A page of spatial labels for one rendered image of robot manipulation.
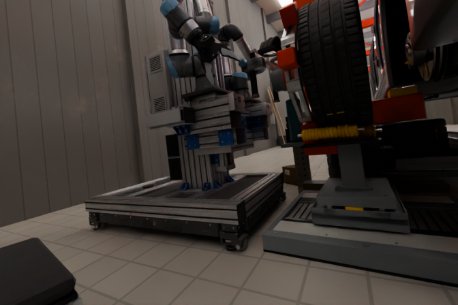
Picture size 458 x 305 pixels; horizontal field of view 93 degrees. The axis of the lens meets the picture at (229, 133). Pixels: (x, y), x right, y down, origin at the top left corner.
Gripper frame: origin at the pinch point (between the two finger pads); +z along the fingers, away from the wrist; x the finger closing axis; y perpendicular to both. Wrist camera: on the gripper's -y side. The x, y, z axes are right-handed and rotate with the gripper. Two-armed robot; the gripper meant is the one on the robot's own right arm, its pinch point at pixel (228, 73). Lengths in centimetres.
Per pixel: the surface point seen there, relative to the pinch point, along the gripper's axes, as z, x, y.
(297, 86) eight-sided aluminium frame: 24.3, -21.9, 4.4
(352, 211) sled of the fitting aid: 79, 0, -6
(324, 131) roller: 50, -19, 7
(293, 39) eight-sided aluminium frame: 7.9, -34.8, 5.6
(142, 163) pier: 2, 112, 259
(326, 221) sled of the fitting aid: 79, 10, 1
